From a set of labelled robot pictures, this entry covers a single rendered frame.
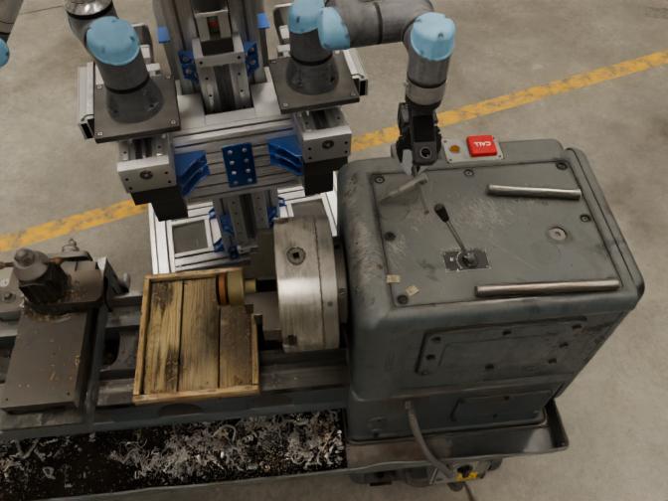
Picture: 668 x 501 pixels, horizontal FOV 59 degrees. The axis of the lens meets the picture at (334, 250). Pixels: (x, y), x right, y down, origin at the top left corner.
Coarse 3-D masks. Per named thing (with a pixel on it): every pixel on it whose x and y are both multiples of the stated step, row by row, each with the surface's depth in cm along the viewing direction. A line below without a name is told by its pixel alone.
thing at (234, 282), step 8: (232, 272) 137; (240, 272) 137; (216, 280) 136; (224, 280) 136; (232, 280) 135; (240, 280) 135; (248, 280) 136; (256, 280) 141; (216, 288) 135; (224, 288) 135; (232, 288) 135; (240, 288) 135; (248, 288) 136; (256, 288) 142; (224, 296) 135; (232, 296) 135; (240, 296) 135; (224, 304) 137; (232, 304) 136; (240, 304) 137
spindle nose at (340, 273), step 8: (336, 240) 135; (336, 248) 134; (344, 248) 136; (336, 256) 131; (344, 256) 134; (336, 264) 130; (344, 264) 130; (336, 272) 130; (344, 272) 130; (344, 280) 130; (344, 288) 130; (344, 296) 130; (344, 304) 131; (344, 312) 132; (344, 320) 135
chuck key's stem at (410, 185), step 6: (420, 174) 127; (414, 180) 127; (420, 180) 126; (426, 180) 126; (402, 186) 128; (408, 186) 127; (414, 186) 127; (390, 192) 129; (396, 192) 128; (402, 192) 128; (378, 198) 130; (384, 198) 129; (390, 198) 129
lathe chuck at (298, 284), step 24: (312, 216) 136; (288, 240) 128; (312, 240) 127; (288, 264) 125; (312, 264) 125; (288, 288) 124; (312, 288) 124; (288, 312) 125; (312, 312) 125; (312, 336) 129
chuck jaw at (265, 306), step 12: (252, 300) 134; (264, 300) 134; (276, 300) 134; (252, 312) 136; (264, 312) 132; (276, 312) 132; (264, 324) 130; (276, 324) 130; (264, 336) 131; (276, 336) 131; (288, 336) 129
